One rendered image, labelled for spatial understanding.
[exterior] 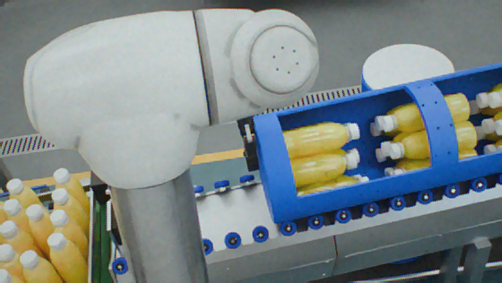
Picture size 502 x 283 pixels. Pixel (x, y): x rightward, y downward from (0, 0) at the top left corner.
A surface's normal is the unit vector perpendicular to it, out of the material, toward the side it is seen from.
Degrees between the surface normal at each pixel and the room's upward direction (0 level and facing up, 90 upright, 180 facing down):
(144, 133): 79
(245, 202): 0
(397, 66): 0
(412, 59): 0
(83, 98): 62
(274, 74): 55
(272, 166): 41
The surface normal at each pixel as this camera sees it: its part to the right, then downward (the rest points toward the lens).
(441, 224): 0.13, 0.40
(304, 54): 0.21, 0.17
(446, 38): -0.13, -0.70
